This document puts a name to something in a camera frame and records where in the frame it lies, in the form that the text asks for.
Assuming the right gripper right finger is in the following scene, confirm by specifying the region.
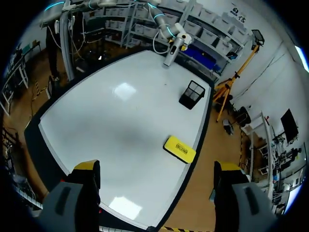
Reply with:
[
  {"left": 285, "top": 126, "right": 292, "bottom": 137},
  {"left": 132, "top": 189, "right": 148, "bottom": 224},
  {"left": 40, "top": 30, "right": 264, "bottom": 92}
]
[{"left": 213, "top": 161, "right": 275, "bottom": 232}]

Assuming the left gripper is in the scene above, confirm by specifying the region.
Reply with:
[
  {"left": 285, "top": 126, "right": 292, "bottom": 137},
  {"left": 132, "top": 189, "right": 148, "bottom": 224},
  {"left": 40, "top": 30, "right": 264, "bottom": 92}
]
[{"left": 168, "top": 23, "right": 194, "bottom": 52}]

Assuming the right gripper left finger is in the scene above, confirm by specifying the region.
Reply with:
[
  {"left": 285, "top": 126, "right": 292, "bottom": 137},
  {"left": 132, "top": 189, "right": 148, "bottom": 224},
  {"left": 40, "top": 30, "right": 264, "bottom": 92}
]
[{"left": 41, "top": 159, "right": 101, "bottom": 232}]

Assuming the grey hand-held probe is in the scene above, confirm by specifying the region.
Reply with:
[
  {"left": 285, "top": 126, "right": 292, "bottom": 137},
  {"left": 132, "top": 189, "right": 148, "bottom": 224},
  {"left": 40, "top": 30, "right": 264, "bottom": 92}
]
[{"left": 163, "top": 36, "right": 184, "bottom": 67}]

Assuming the yellow whiteboard eraser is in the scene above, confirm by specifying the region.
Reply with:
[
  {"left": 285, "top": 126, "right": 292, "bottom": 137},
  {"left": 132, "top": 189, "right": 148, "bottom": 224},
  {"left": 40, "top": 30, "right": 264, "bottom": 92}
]
[{"left": 163, "top": 135, "right": 197, "bottom": 164}]

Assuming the large whiteboard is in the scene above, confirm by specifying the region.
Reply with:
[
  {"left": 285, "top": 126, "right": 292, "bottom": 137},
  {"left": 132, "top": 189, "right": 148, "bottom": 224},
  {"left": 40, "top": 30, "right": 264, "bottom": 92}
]
[{"left": 38, "top": 49, "right": 213, "bottom": 230}]

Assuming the black mesh cup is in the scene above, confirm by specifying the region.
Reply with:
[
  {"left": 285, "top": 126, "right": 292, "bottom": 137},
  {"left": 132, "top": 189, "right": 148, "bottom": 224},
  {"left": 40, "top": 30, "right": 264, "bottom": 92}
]
[{"left": 179, "top": 80, "right": 206, "bottom": 111}]

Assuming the person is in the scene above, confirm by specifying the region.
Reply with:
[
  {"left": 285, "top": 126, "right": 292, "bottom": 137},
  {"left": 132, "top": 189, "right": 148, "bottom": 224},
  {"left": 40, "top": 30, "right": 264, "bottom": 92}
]
[{"left": 44, "top": 14, "right": 61, "bottom": 82}]

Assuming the white cable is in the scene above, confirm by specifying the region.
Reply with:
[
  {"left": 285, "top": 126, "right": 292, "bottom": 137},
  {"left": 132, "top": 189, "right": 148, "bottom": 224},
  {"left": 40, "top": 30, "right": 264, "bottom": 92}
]
[{"left": 152, "top": 29, "right": 169, "bottom": 57}]

